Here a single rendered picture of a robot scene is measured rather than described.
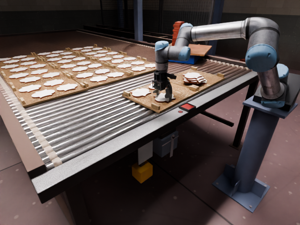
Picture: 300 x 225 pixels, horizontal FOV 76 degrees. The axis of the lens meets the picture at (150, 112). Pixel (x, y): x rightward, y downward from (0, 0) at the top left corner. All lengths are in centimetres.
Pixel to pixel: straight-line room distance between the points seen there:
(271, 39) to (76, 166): 94
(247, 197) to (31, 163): 169
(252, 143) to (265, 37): 92
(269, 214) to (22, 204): 205
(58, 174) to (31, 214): 117
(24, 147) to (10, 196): 127
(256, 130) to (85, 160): 122
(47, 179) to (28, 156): 14
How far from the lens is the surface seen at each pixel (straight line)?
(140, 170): 107
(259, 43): 95
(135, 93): 130
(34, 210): 199
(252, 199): 201
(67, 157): 89
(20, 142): 101
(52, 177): 83
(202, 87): 148
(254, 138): 165
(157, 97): 123
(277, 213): 204
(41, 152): 96
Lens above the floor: 148
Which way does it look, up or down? 30 degrees down
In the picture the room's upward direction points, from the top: straight up
